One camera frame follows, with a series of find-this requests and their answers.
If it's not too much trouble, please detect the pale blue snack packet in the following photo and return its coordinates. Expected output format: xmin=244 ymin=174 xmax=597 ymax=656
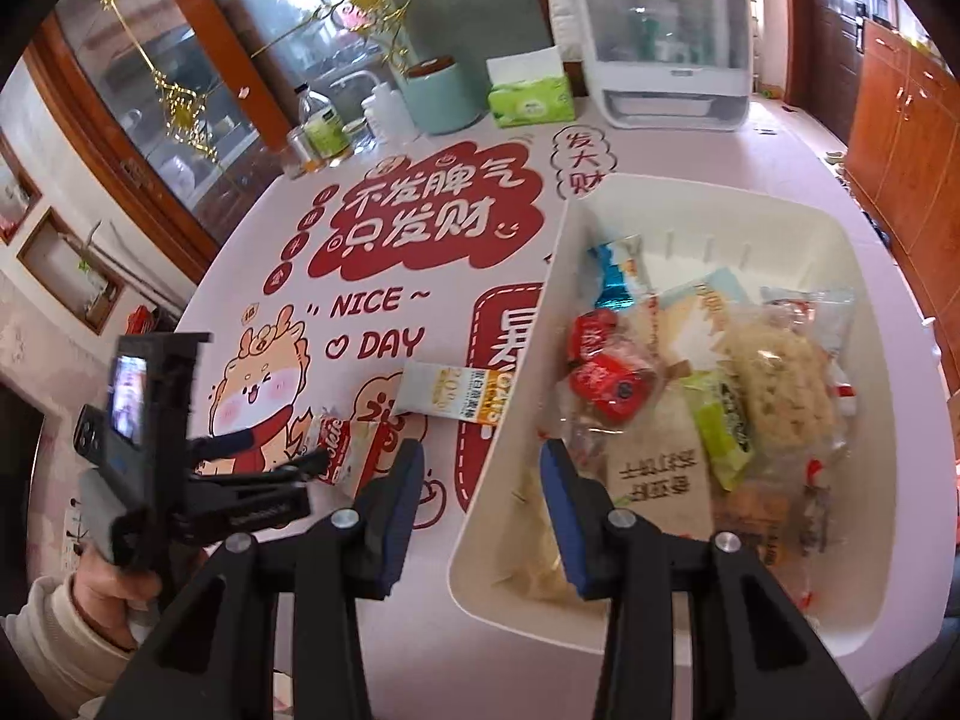
xmin=651 ymin=269 xmax=752 ymax=377

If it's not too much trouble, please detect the small glass jar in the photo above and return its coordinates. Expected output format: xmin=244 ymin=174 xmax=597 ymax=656
xmin=285 ymin=127 xmax=317 ymax=178

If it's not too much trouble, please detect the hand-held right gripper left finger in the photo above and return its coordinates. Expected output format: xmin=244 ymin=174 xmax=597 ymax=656
xmin=97 ymin=437 xmax=427 ymax=720

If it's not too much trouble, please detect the person's left forearm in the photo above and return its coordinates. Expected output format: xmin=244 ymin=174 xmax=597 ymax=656
xmin=0 ymin=574 xmax=145 ymax=718

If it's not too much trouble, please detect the water bottle in cabinet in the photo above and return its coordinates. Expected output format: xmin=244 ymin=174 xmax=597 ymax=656
xmin=636 ymin=6 xmax=677 ymax=62

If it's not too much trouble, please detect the person's left hand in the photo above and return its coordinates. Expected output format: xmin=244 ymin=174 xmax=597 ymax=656
xmin=66 ymin=540 xmax=208 ymax=650

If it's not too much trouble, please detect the clear bottle green label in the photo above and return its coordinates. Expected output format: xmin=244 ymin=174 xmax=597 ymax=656
xmin=298 ymin=82 xmax=354 ymax=167

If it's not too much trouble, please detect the printed pink table mat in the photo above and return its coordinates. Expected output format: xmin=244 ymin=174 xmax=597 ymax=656
xmin=175 ymin=100 xmax=947 ymax=700

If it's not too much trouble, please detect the wooden picture frame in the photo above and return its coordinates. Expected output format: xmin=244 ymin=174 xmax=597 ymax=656
xmin=0 ymin=133 xmax=43 ymax=245
xmin=15 ymin=205 xmax=125 ymax=336

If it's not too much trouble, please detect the round rice cake packet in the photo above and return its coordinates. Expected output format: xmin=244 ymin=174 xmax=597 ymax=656
xmin=718 ymin=288 xmax=857 ymax=467

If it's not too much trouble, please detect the green snack packet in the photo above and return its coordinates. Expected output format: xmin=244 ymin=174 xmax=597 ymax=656
xmin=678 ymin=370 xmax=755 ymax=493

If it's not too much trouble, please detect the blue white snack packet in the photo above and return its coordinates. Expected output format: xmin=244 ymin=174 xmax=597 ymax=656
xmin=588 ymin=235 xmax=650 ymax=313

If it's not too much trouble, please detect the brown biscuit packet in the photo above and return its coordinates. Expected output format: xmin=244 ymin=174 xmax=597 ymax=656
xmin=711 ymin=478 xmax=827 ymax=565

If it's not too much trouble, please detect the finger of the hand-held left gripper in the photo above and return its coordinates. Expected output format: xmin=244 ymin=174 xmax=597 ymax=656
xmin=187 ymin=428 xmax=257 ymax=460
xmin=225 ymin=448 xmax=332 ymax=490

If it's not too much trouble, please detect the teal canister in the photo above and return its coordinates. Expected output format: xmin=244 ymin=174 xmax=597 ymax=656
xmin=401 ymin=54 xmax=488 ymax=137

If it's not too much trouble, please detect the white yellow bar packet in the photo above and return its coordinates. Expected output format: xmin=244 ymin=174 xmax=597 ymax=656
xmin=395 ymin=361 xmax=500 ymax=443

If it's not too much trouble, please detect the red white cake packet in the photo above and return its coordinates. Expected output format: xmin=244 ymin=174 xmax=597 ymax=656
xmin=303 ymin=410 xmax=392 ymax=500

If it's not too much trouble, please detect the white countertop storage cabinet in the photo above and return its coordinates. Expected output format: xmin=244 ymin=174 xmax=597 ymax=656
xmin=541 ymin=0 xmax=774 ymax=133

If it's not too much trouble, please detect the dark entry door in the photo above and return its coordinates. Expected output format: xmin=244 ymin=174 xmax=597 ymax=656
xmin=787 ymin=0 xmax=865 ymax=145

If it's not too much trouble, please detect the wooden wall cabinet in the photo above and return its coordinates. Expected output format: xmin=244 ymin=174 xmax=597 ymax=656
xmin=843 ymin=15 xmax=960 ymax=340

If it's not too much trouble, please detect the green tissue pack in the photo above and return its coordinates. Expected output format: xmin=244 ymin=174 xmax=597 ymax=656
xmin=486 ymin=45 xmax=578 ymax=129

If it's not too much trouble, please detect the red snack packet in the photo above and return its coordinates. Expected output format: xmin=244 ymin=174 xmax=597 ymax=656
xmin=565 ymin=307 xmax=624 ymax=365
xmin=567 ymin=341 xmax=662 ymax=425

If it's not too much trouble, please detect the white plastic bottle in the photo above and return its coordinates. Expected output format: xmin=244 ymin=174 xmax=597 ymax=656
xmin=362 ymin=82 xmax=418 ymax=144

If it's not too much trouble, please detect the cream plastic basket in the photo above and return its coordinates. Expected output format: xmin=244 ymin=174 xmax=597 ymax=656
xmin=448 ymin=172 xmax=943 ymax=665

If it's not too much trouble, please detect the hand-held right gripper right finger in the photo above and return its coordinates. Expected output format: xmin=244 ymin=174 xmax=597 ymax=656
xmin=540 ymin=438 xmax=872 ymax=720

